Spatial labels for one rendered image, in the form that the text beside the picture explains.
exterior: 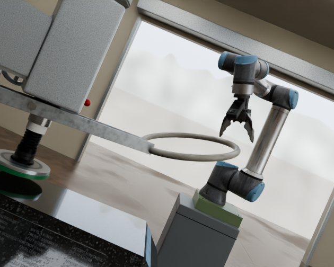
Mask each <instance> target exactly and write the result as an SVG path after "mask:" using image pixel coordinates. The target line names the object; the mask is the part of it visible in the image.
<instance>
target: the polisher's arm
mask: <svg viewBox="0 0 334 267"><path fill-rule="evenodd" d="M51 23H52V18H51V17H50V16H48V15H47V14H45V13H44V12H42V11H40V10H39V9H37V8H36V7H34V6H33V5H31V4H29V3H28V2H26V1H25V0H0V75H1V72H2V70H4V71H6V72H8V73H11V74H13V75H15V76H18V77H20V78H22V79H25V80H26V78H27V77H28V75H29V73H30V70H31V68H32V66H33V64H34V61H35V59H36V57H37V55H38V52H39V50H40V48H41V46H42V43H43V41H44V39H45V37H46V34H47V32H48V30H49V28H50V25H51Z"/></svg>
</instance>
